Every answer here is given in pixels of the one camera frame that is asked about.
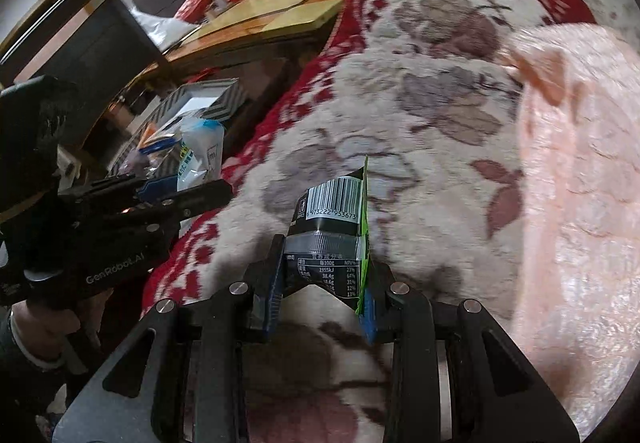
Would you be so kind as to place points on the black snack packet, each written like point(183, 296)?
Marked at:
point(325, 233)

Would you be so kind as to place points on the striped rim box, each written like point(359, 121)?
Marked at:
point(220, 103)

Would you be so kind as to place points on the red gift box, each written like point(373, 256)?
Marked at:
point(192, 5)

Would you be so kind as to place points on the white blue snack packet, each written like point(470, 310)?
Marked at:
point(200, 153)

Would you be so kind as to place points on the white plastic bag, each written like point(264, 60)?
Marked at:
point(160, 25)

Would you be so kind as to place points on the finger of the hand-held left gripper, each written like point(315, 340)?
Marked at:
point(200, 200)
point(150, 188)

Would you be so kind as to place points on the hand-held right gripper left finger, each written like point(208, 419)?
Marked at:
point(272, 293)

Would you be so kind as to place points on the floral fleece blanket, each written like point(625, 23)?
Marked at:
point(425, 98)

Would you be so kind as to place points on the wooden table with yellow top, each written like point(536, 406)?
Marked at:
point(260, 8)

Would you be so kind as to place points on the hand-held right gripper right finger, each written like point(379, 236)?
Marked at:
point(370, 320)

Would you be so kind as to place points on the person's left hand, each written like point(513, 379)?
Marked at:
point(82, 318)

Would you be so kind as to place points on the dark wooden chair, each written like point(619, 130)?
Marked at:
point(100, 38)

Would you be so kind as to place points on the pink quilt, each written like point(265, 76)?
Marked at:
point(575, 173)

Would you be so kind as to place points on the person's left forearm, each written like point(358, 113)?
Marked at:
point(25, 383)

